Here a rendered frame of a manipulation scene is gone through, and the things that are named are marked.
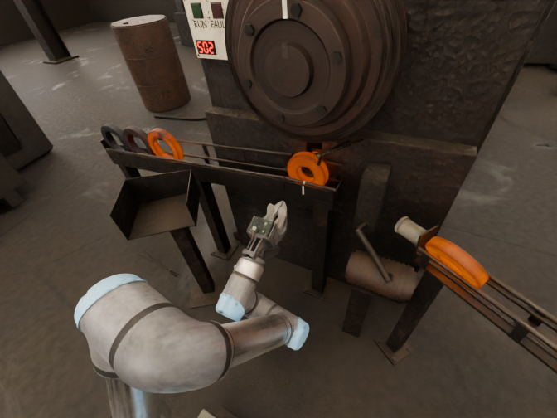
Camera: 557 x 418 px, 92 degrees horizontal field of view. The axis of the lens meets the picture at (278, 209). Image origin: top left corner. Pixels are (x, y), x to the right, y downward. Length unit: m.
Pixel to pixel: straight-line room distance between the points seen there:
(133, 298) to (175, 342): 0.11
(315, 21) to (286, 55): 0.09
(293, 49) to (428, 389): 1.32
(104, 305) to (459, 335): 1.43
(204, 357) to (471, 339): 1.33
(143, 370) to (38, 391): 1.36
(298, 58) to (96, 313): 0.62
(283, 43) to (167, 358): 0.63
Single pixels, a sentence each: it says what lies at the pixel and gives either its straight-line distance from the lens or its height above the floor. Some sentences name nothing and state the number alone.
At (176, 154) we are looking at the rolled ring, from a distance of 1.35.
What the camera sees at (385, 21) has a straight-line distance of 0.72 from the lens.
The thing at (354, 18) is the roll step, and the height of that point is 1.21.
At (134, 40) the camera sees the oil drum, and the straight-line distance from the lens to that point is 3.54.
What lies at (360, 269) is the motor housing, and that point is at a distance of 0.98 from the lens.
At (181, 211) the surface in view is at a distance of 1.14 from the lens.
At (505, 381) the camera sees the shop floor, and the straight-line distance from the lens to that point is 1.59.
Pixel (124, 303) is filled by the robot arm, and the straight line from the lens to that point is 0.50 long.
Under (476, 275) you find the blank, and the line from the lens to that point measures 0.80.
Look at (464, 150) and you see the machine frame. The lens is 0.95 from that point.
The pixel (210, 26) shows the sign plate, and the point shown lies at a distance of 1.09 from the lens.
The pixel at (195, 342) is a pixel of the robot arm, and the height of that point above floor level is 0.92.
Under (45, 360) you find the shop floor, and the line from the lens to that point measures 1.85.
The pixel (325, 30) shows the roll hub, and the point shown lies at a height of 1.20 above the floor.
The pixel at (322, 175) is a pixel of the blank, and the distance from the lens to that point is 0.95.
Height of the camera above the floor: 1.33
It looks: 44 degrees down
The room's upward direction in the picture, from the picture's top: 6 degrees counter-clockwise
